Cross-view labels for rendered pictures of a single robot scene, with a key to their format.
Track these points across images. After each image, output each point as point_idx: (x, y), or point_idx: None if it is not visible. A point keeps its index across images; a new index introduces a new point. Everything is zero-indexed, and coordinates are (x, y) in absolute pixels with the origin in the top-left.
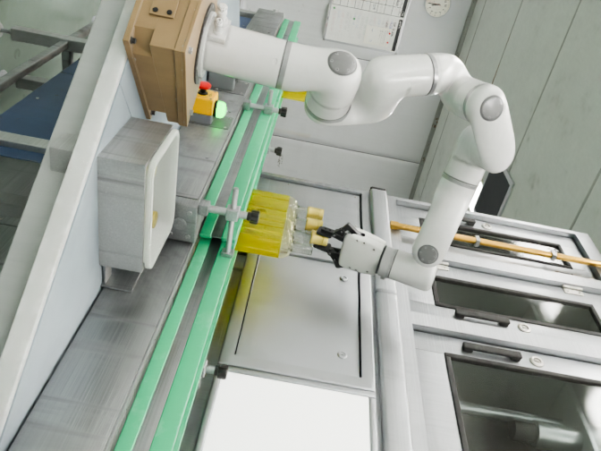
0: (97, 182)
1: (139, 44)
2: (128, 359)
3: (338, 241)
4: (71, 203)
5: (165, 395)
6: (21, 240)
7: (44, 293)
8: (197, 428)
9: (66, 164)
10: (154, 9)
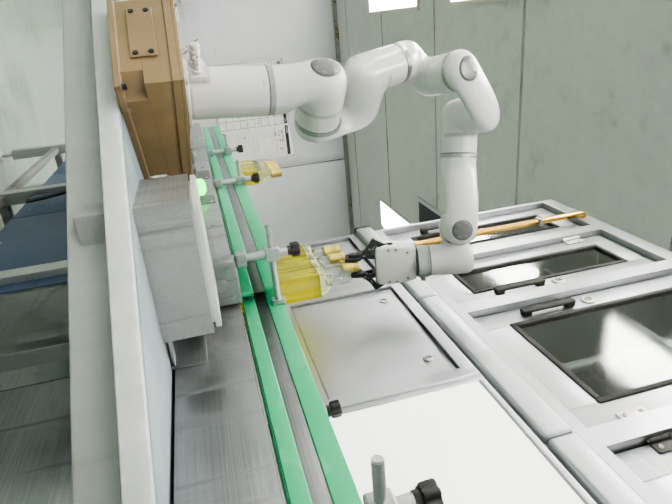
0: (139, 240)
1: (131, 90)
2: (247, 417)
3: (355, 279)
4: (126, 260)
5: (307, 435)
6: (80, 326)
7: (139, 361)
8: None
9: (98, 231)
10: (134, 52)
